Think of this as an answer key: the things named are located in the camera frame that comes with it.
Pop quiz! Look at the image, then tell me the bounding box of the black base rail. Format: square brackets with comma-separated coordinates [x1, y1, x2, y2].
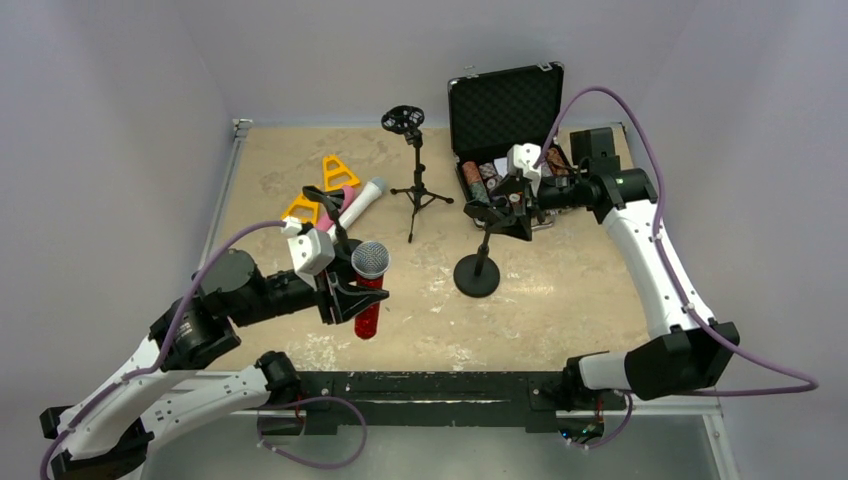
[267, 371, 626, 435]

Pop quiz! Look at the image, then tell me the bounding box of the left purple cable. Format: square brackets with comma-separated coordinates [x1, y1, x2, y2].
[39, 217, 306, 480]

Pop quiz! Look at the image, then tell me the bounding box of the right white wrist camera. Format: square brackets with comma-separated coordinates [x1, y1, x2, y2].
[507, 143, 543, 196]

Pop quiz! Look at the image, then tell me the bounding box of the yellow triangle stand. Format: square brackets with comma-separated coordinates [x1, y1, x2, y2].
[322, 154, 361, 191]
[280, 193, 321, 227]

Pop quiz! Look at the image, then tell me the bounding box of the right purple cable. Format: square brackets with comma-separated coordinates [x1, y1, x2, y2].
[535, 86, 820, 397]

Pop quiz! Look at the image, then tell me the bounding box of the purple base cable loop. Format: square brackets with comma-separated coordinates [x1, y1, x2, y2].
[256, 396, 369, 470]

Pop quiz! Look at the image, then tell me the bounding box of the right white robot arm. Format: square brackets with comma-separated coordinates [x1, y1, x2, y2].
[496, 129, 740, 400]

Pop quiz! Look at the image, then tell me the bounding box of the yellow triangle stand far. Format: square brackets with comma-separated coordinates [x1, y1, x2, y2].
[322, 154, 361, 191]

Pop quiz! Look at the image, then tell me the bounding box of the yellow triangle stand near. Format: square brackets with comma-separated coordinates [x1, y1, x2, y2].
[280, 193, 321, 227]

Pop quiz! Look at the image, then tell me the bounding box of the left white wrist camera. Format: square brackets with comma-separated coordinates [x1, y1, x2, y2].
[287, 229, 336, 290]

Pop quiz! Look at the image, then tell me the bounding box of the round-base mic stand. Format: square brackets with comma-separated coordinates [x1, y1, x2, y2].
[453, 199, 508, 298]
[302, 185, 374, 282]

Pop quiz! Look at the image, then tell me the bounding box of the red glitter microphone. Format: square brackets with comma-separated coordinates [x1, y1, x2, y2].
[351, 241, 391, 340]

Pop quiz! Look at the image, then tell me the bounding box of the white microphone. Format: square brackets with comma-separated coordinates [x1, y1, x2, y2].
[316, 177, 387, 243]

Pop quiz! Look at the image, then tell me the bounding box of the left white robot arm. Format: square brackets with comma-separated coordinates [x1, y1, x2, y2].
[39, 244, 389, 479]

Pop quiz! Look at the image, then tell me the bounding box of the black poker chip case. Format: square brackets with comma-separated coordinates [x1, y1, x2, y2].
[448, 62, 565, 201]

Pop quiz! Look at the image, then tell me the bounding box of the black tripod mic stand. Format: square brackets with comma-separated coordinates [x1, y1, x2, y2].
[381, 105, 455, 243]

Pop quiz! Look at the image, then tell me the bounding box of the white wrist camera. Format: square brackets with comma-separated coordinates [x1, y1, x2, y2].
[287, 229, 336, 290]
[507, 143, 543, 196]

